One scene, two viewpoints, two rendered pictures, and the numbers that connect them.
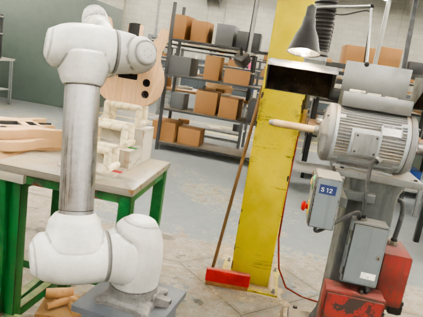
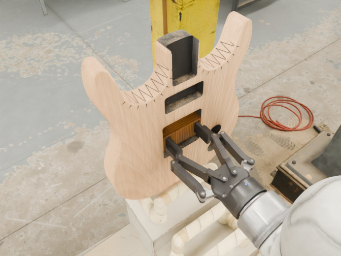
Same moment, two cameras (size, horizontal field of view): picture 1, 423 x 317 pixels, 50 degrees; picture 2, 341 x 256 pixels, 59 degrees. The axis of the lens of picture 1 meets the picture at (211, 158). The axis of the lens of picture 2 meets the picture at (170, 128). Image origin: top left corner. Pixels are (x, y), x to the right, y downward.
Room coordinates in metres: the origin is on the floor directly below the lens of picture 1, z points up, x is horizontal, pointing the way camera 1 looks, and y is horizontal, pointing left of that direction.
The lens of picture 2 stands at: (1.97, 0.78, 1.87)
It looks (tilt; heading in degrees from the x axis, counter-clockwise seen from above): 49 degrees down; 314
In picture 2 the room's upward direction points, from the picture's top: straight up
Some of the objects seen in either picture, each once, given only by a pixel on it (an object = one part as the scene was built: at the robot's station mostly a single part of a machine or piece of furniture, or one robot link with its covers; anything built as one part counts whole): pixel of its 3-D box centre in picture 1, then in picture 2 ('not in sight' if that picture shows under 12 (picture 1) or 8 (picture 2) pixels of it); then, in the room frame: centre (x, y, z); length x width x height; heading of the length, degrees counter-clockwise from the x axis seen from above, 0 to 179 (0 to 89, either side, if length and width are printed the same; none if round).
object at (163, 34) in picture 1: (160, 37); (230, 39); (2.25, 0.33, 1.55); 0.07 x 0.04 x 0.09; 80
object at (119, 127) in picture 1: (107, 125); (225, 247); (2.06, 0.49, 1.12); 0.20 x 0.03 x 0.03; 80
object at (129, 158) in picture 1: (108, 153); (208, 253); (2.10, 0.49, 0.98); 0.27 x 0.16 x 0.09; 81
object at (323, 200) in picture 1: (338, 207); not in sight; (1.74, -0.53, 0.99); 0.24 x 0.21 x 0.26; 82
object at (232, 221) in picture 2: (128, 143); (236, 225); (2.09, 0.39, 1.04); 0.11 x 0.03 x 0.03; 171
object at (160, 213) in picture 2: (106, 112); (160, 210); (2.24, 0.55, 1.15); 0.03 x 0.03 x 0.09
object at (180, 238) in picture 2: (115, 123); (203, 221); (2.14, 0.48, 1.12); 0.20 x 0.03 x 0.03; 80
